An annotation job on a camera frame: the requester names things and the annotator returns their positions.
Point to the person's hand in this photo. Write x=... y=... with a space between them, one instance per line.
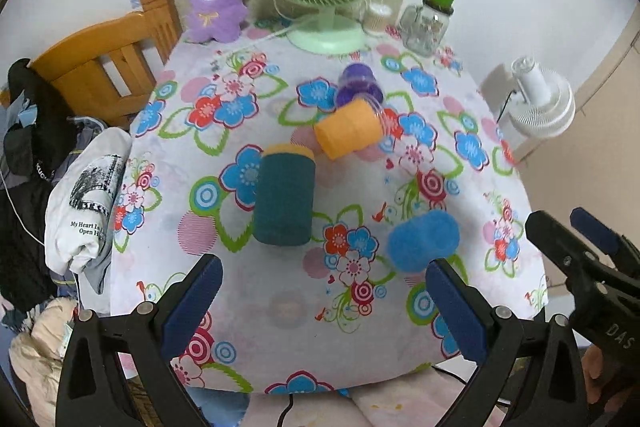
x=593 y=369

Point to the black jacket on chair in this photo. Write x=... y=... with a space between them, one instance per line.
x=40 y=138

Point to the cotton swab container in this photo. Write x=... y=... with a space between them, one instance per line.
x=376 y=18

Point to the cream blanket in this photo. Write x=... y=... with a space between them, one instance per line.
x=37 y=357

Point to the white printed t-shirt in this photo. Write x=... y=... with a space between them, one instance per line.
x=78 y=227

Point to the floral tablecloth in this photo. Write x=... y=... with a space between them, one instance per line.
x=333 y=313

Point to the teal cup yellow rim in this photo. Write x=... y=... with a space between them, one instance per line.
x=285 y=196

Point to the wooden chair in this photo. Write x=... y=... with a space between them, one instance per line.
x=101 y=70

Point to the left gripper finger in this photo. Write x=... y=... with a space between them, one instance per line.
x=620 y=249
x=564 y=250

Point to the blue plastic cup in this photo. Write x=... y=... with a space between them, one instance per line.
x=413 y=244

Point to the white floor fan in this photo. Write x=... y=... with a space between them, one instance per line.
x=542 y=104

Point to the orange plastic cup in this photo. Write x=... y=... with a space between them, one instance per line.
x=352 y=127

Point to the purple plastic cup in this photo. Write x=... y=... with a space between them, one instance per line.
x=357 y=79

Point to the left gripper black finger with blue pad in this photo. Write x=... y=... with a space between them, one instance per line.
x=552 y=392
x=93 y=389

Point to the glass mason jar mug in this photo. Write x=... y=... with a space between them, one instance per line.
x=423 y=26

